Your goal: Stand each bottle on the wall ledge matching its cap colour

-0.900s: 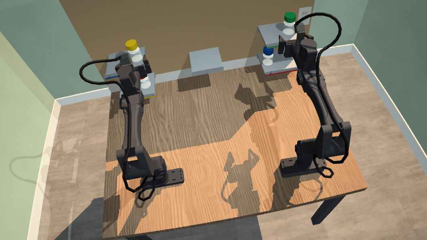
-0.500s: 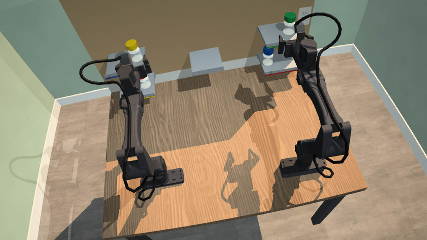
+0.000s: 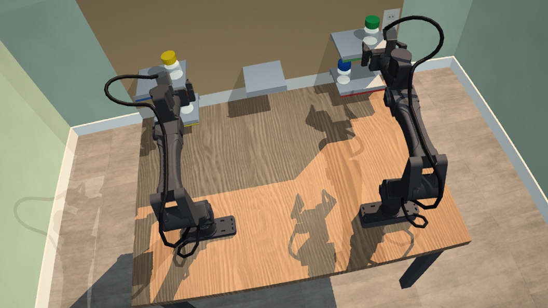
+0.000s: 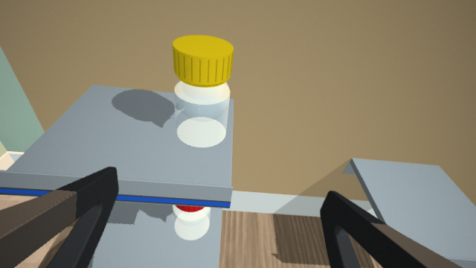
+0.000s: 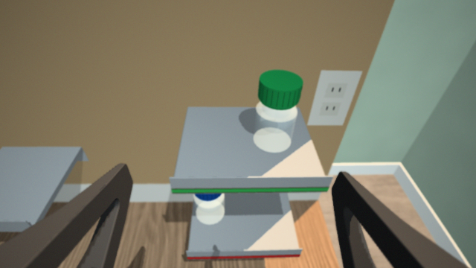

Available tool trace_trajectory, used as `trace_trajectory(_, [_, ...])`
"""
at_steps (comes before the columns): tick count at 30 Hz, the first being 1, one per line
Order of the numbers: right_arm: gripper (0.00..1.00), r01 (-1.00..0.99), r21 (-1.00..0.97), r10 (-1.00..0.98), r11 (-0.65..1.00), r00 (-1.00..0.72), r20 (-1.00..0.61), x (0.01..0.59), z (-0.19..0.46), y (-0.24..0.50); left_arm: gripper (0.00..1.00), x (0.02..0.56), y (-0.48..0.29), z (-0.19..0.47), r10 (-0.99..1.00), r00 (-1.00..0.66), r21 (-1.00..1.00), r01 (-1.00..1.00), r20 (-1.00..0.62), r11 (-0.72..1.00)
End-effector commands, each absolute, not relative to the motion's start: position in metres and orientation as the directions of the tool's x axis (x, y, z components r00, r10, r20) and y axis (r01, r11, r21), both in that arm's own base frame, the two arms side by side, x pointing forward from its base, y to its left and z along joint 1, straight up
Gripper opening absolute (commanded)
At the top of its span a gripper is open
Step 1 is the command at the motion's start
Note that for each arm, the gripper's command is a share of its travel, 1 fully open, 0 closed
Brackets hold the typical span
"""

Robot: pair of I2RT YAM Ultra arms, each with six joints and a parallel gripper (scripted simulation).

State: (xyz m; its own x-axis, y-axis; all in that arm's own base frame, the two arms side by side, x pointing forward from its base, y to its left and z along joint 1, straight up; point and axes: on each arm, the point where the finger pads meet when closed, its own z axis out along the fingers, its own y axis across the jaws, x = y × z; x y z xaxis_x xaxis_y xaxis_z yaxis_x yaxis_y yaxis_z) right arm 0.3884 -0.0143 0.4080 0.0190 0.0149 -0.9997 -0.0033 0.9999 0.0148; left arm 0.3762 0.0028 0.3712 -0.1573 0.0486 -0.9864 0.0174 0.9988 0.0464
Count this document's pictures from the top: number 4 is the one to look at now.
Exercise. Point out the clear bottle with yellow cap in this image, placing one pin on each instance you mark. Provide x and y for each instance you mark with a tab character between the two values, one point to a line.
203	64

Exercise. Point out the clear glass bottle with red cap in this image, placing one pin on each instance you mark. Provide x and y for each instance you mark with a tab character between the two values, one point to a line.
191	222

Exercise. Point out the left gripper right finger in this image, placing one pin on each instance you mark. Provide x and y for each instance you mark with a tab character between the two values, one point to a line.
391	249

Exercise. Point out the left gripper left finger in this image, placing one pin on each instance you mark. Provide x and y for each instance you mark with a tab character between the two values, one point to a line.
27	226

